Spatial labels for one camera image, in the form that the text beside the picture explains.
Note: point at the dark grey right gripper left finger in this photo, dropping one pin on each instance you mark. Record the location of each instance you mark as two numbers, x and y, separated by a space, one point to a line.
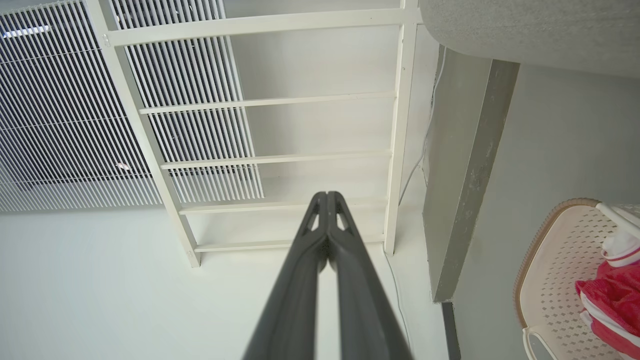
292 300

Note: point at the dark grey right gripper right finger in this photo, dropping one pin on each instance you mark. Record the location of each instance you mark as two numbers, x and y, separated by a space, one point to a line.
365 305

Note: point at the cream perforated plastic laundry basket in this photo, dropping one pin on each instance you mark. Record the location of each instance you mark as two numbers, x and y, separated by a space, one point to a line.
550 280

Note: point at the red and white garment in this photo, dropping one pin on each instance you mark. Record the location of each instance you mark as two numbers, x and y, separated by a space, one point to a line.
612 295

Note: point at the dark grey baseboard strip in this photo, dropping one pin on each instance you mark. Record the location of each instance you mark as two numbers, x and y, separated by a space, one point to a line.
451 332

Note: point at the raised grey concrete step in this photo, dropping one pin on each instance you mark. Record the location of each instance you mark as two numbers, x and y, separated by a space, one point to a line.
465 175

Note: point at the white metal railing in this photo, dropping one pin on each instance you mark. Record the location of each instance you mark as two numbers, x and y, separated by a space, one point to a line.
400 125

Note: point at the white slatted window grille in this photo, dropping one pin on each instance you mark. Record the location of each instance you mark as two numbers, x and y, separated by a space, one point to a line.
55 125

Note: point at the grey fabric sofa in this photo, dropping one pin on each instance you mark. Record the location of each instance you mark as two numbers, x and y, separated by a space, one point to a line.
540 30

